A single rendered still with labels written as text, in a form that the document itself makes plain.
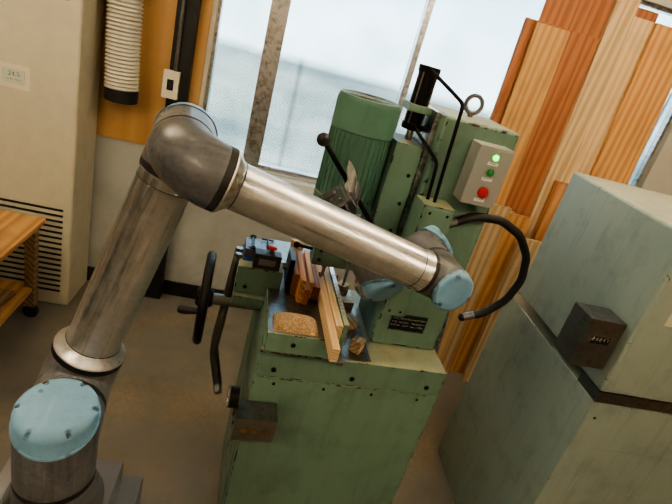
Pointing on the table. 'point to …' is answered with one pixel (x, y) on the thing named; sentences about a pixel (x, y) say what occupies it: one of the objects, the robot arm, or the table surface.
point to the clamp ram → (289, 266)
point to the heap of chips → (295, 323)
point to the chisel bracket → (326, 259)
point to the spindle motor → (359, 142)
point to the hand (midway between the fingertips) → (324, 175)
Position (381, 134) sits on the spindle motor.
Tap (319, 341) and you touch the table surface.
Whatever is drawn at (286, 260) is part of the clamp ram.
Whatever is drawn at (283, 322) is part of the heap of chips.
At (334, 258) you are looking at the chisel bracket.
